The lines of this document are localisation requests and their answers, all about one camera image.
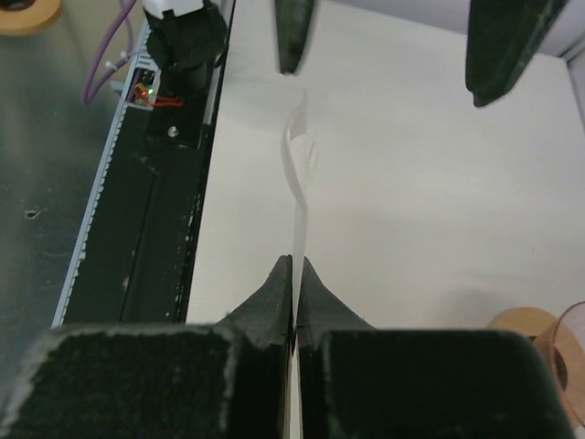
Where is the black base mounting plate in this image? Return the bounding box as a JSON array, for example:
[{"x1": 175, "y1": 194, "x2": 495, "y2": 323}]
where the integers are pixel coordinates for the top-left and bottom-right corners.
[{"x1": 63, "y1": 27, "x2": 226, "y2": 325}]

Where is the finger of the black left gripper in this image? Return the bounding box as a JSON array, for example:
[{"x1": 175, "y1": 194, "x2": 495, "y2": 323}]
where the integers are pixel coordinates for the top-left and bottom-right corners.
[
  {"x1": 465, "y1": 0, "x2": 560, "y2": 108},
  {"x1": 273, "y1": 0, "x2": 315, "y2": 75}
]

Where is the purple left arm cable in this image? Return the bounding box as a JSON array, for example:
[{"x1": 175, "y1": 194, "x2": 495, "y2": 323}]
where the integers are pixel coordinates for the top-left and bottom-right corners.
[{"x1": 80, "y1": 0, "x2": 138, "y2": 107}]

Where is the brown tape roll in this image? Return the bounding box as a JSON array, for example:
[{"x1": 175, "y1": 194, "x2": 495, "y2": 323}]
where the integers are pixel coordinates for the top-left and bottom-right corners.
[{"x1": 1, "y1": 0, "x2": 62, "y2": 37}]

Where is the wooden and orange dripper stand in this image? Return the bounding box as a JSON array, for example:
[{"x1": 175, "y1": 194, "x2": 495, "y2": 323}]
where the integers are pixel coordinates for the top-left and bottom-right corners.
[{"x1": 487, "y1": 306, "x2": 569, "y2": 391}]

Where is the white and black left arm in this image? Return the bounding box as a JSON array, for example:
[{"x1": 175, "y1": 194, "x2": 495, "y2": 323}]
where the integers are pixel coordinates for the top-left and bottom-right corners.
[{"x1": 143, "y1": 1, "x2": 567, "y2": 108}]

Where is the grey slotted cable duct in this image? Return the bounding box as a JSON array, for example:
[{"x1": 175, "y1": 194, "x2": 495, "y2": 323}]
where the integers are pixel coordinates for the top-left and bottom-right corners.
[{"x1": 49, "y1": 22, "x2": 161, "y2": 329}]

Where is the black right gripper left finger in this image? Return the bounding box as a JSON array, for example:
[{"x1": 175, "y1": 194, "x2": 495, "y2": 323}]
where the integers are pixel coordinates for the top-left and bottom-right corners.
[{"x1": 1, "y1": 256, "x2": 293, "y2": 438}]

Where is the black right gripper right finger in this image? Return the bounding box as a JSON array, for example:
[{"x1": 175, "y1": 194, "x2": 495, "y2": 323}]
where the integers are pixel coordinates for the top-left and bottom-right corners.
[{"x1": 297, "y1": 262, "x2": 574, "y2": 438}]

